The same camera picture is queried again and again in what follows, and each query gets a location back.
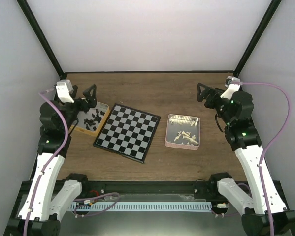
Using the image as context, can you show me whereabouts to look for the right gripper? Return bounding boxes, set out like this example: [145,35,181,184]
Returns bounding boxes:
[197,83,234,125]

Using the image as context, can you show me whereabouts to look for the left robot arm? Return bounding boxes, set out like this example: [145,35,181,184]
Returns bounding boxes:
[6,80,97,236]

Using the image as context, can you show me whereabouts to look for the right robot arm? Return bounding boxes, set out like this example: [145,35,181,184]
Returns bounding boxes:
[197,79,295,236]

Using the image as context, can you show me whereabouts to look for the black chess pieces pile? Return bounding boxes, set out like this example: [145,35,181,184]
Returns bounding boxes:
[83,108,105,131]

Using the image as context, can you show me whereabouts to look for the yellow tin tray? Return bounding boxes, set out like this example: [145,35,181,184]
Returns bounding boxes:
[70,102,110,137]

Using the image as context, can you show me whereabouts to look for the pink tin tray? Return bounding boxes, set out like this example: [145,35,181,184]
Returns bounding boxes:
[165,114,200,150]

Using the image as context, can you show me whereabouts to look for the black and silver chessboard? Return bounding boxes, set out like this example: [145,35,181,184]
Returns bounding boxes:
[93,104,161,163]

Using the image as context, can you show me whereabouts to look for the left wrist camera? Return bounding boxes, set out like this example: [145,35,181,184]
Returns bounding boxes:
[55,79,73,93]

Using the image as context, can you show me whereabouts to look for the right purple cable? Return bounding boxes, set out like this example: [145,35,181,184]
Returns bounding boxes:
[239,81,292,236]

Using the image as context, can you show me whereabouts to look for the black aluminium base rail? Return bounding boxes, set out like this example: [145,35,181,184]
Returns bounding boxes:
[79,181,224,201]

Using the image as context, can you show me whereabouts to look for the left black frame post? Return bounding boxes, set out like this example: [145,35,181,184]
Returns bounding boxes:
[16,0,64,78]

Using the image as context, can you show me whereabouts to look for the black frame post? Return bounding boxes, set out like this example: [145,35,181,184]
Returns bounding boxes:
[16,0,64,78]
[233,0,282,76]

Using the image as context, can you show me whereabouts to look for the right black frame post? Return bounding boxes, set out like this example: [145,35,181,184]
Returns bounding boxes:
[233,0,282,76]

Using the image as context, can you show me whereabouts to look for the blue slotted cable duct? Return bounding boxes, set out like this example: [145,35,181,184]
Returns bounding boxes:
[67,202,212,213]

